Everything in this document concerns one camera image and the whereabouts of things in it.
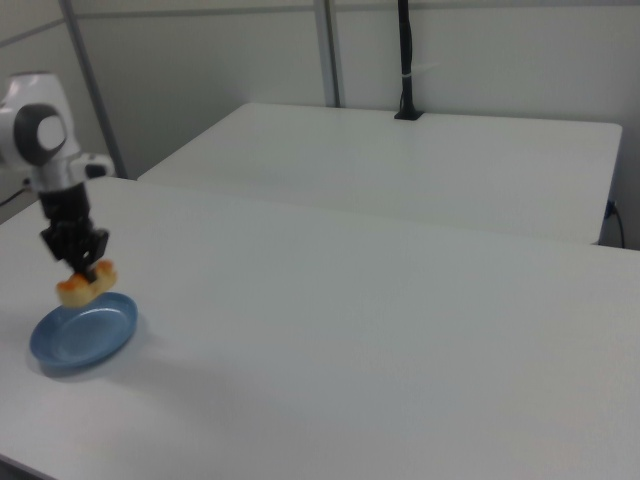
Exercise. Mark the blue plastic plate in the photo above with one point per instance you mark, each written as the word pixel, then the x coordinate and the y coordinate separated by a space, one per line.
pixel 85 340

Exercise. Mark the gray partition post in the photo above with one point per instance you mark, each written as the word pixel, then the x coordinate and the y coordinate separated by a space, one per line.
pixel 330 50
pixel 92 85

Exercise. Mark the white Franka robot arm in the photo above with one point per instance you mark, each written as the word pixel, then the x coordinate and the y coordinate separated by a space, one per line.
pixel 50 165

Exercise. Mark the orange glazed bread loaf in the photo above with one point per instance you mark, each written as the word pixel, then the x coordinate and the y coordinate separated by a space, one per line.
pixel 75 296

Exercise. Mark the black pole with clamp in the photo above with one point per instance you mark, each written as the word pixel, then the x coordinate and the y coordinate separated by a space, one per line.
pixel 407 50

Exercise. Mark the white adjacent table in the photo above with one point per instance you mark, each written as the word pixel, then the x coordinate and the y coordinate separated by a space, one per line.
pixel 400 170

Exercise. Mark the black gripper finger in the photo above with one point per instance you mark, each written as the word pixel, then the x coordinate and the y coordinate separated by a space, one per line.
pixel 91 274
pixel 73 267

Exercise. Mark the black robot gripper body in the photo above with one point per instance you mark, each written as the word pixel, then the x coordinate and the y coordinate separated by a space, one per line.
pixel 70 232

